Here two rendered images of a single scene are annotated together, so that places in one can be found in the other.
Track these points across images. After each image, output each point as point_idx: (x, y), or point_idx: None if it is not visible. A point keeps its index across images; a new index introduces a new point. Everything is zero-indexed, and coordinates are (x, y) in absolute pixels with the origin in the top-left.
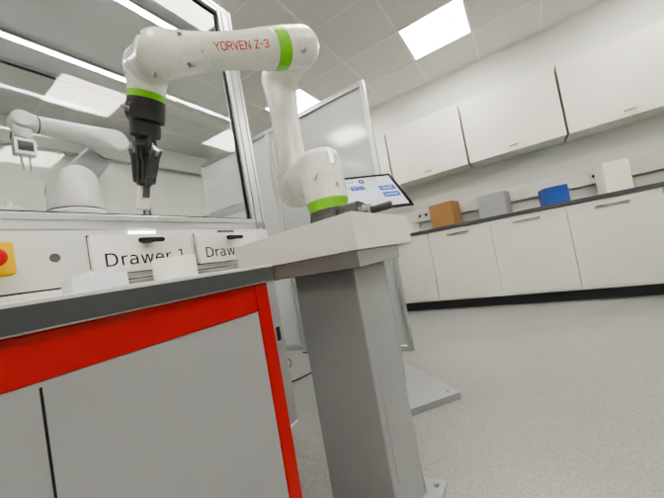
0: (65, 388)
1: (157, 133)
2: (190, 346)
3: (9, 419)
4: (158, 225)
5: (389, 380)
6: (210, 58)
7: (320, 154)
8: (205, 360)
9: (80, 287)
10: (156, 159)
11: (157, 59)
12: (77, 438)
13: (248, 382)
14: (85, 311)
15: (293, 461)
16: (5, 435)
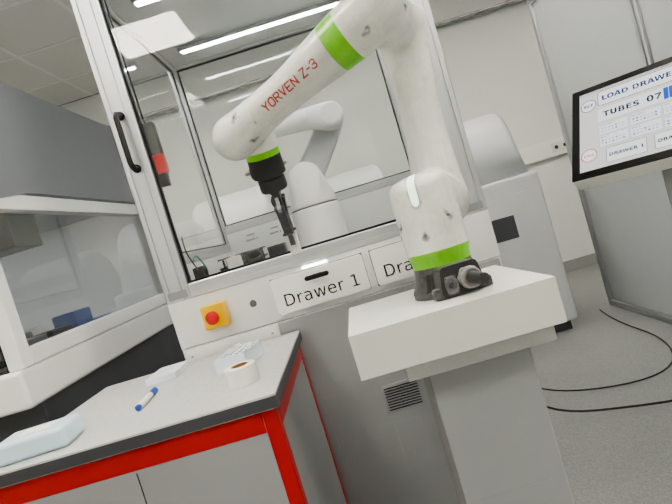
0: (146, 475)
1: (278, 187)
2: (208, 458)
3: (129, 484)
4: (328, 253)
5: None
6: (266, 122)
7: (399, 197)
8: (220, 467)
9: (219, 367)
10: (282, 214)
11: (227, 155)
12: (155, 497)
13: (261, 486)
14: (142, 442)
15: None
16: (129, 490)
